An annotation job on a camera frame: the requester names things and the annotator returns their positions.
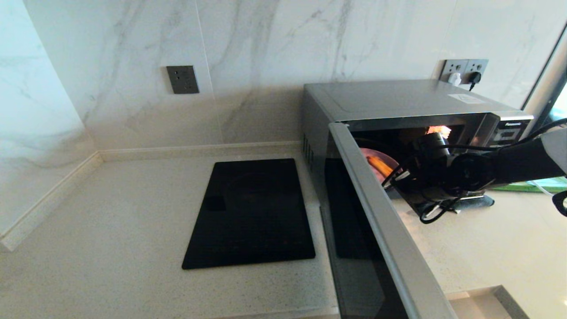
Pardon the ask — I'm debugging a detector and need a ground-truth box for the purple plastic plate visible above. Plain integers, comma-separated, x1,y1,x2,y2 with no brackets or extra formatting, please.
360,148,403,189

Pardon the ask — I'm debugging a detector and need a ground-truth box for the silver black microwave oven body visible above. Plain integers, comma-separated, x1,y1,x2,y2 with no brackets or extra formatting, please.
303,79,535,211

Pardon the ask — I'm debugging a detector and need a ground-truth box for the orange french fry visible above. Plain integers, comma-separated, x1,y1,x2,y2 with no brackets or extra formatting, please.
371,156,394,178
369,156,389,177

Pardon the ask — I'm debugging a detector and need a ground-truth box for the black rubber pad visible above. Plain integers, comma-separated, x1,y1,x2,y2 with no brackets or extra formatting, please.
452,194,496,212

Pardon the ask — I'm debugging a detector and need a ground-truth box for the green plastic cutting board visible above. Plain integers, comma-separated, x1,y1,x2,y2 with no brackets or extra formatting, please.
492,176,567,193

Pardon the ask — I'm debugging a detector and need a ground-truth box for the black glass induction cooktop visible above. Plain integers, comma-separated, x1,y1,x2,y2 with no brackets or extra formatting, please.
182,158,316,270

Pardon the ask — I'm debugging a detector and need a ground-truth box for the grey wall power socket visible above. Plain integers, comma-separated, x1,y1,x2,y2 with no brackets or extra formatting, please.
464,59,490,86
441,59,468,84

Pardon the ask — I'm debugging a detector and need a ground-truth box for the white power cable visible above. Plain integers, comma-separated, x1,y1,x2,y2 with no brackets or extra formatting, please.
531,180,556,196

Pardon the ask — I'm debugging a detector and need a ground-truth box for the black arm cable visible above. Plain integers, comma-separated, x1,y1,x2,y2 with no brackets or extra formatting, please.
551,190,567,218

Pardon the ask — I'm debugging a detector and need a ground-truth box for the dark grey single wall socket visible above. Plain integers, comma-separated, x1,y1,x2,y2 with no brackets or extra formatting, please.
166,65,200,94

